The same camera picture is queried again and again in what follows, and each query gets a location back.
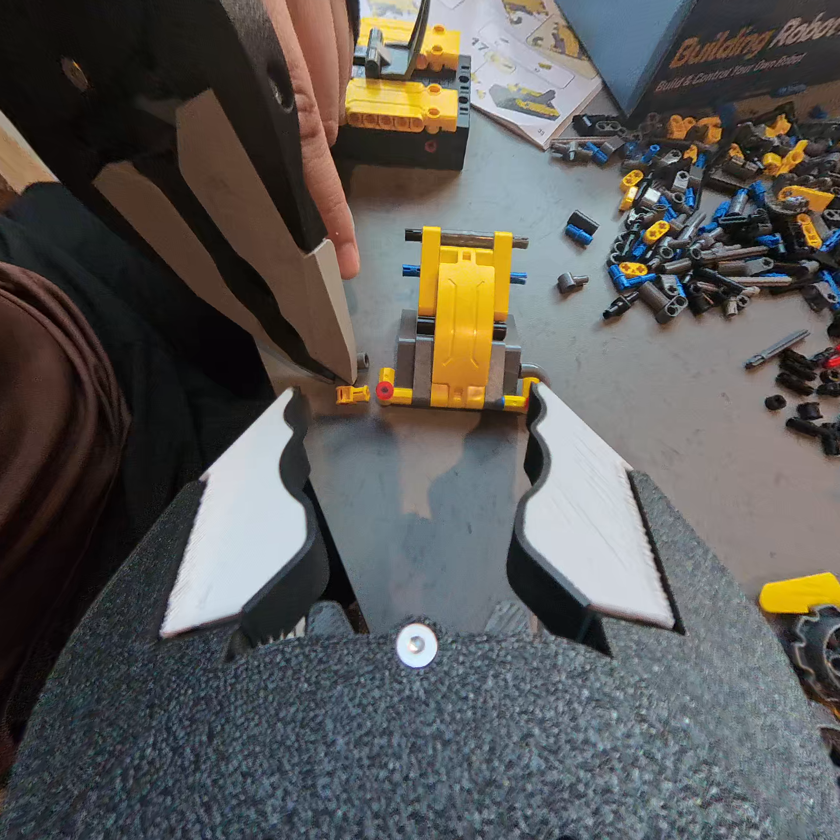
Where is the black base yellow panel assembly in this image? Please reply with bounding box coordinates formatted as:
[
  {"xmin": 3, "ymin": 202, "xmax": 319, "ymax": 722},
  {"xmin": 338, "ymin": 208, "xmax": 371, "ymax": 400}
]
[{"xmin": 344, "ymin": 0, "xmax": 475, "ymax": 173}]

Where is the person's left hand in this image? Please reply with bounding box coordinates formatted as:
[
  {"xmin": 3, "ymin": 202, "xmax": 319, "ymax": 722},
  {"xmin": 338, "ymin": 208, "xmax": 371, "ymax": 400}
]
[{"xmin": 271, "ymin": 0, "xmax": 362, "ymax": 281}]

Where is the yellow wedge panel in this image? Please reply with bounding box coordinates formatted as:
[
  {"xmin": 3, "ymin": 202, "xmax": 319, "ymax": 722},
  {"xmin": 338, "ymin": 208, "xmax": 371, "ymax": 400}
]
[{"xmin": 759, "ymin": 571, "xmax": 840, "ymax": 616}]

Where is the grey desk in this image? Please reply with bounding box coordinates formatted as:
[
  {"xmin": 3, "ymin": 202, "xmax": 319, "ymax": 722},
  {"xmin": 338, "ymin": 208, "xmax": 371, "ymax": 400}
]
[{"xmin": 256, "ymin": 0, "xmax": 840, "ymax": 746}]

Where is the grey elbow pipe yellow ring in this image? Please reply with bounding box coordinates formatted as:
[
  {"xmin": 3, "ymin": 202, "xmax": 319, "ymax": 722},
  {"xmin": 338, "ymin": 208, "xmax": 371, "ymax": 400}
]
[{"xmin": 335, "ymin": 351, "xmax": 373, "ymax": 406}]

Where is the open instruction booklet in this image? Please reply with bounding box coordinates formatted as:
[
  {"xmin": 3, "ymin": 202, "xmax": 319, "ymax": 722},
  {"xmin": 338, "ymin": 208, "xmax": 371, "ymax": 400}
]
[{"xmin": 420, "ymin": 0, "xmax": 606, "ymax": 152}]

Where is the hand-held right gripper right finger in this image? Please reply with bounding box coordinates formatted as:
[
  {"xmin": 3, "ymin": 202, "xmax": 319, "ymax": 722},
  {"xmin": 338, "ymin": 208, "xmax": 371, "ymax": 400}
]
[{"xmin": 507, "ymin": 382, "xmax": 678, "ymax": 644}]

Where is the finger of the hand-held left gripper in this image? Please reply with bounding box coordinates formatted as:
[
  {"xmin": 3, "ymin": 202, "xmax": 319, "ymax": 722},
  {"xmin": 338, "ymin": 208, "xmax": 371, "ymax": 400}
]
[
  {"xmin": 176, "ymin": 87, "xmax": 360, "ymax": 387},
  {"xmin": 91, "ymin": 159, "xmax": 324, "ymax": 383}
]

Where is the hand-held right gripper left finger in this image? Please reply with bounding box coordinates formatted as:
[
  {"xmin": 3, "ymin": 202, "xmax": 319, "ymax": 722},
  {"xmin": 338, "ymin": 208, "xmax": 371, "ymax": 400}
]
[{"xmin": 159, "ymin": 387, "xmax": 329, "ymax": 647}]

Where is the pile of small building pieces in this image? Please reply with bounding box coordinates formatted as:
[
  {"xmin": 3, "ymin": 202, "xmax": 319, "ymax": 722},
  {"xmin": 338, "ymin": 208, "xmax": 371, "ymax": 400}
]
[{"xmin": 550, "ymin": 98, "xmax": 840, "ymax": 458}]

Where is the cardboard kit box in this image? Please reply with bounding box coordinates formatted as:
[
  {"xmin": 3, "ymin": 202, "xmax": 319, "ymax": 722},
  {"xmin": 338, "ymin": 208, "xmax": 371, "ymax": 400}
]
[{"xmin": 554, "ymin": 0, "xmax": 840, "ymax": 120}]

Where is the yellow panel vehicle assembly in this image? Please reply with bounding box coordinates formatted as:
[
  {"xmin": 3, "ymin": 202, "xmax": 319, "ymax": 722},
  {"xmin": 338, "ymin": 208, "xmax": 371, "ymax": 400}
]
[{"xmin": 375, "ymin": 225, "xmax": 542, "ymax": 414}]

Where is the wheeled yellow black chassis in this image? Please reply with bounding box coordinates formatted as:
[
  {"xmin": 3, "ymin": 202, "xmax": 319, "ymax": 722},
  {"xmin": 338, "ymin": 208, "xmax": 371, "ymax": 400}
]
[{"xmin": 783, "ymin": 605, "xmax": 840, "ymax": 770}]

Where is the grey axle beam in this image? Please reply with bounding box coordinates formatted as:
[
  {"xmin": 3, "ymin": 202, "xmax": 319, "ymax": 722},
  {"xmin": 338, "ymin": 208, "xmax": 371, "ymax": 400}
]
[{"xmin": 744, "ymin": 329, "xmax": 812, "ymax": 370}]

